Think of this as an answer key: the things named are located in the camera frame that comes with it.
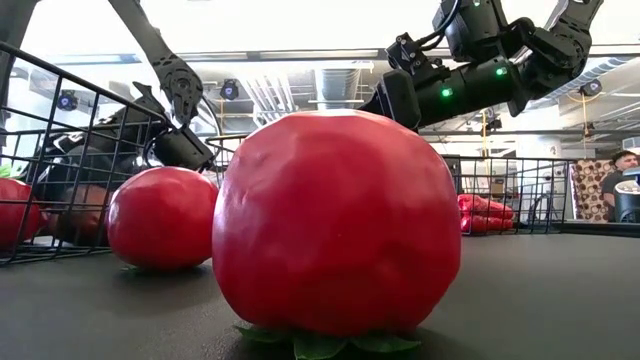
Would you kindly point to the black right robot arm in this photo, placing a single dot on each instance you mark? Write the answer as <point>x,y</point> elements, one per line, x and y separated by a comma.
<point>480,85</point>

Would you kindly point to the person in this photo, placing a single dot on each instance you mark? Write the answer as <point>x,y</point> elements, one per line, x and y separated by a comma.
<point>622,161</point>

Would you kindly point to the brown dotted cloth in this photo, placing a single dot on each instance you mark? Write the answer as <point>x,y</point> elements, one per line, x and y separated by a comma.
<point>590,190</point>

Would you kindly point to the silver ventilation duct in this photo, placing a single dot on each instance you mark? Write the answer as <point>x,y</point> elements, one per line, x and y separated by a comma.
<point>337,85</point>

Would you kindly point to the black table mat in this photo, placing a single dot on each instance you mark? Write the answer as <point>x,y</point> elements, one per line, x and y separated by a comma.
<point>550,300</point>

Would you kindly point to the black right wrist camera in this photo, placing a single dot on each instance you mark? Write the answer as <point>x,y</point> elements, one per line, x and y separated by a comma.
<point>410,55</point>

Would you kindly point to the black waste bin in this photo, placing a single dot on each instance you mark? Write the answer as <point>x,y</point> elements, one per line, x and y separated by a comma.
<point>629,205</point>

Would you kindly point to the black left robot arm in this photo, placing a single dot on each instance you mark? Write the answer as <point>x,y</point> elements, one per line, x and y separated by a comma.
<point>175,85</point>

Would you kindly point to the red bell pepper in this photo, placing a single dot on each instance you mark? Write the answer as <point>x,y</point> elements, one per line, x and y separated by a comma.
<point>482,207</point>

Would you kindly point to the red tomato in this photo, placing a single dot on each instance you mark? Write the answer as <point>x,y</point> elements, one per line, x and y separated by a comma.
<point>17,215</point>
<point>160,220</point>
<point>335,225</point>

